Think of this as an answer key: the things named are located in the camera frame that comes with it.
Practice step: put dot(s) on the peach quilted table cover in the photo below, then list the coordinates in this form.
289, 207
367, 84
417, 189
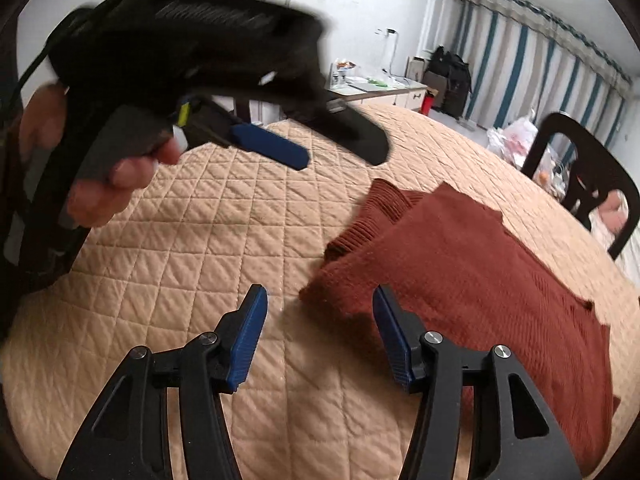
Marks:
190, 245

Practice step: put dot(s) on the white low tv cabinet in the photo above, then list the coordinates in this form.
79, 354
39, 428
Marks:
402, 92

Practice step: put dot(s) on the rust red knit sweater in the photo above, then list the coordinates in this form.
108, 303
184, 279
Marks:
450, 260

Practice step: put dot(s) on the person's left hand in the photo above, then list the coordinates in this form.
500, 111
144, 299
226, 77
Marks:
91, 203

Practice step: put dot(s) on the blue striped curtain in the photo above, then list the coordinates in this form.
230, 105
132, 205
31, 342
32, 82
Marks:
523, 58

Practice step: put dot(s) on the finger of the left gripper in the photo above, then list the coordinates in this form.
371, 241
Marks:
263, 142
341, 123

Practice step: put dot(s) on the red thermos on floor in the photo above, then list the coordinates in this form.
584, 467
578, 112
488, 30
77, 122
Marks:
428, 101

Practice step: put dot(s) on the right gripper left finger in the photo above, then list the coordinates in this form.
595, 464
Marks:
125, 433

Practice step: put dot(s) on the white plastic bag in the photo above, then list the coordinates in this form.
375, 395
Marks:
513, 143

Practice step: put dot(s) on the black backpack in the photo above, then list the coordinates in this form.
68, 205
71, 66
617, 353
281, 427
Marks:
449, 77

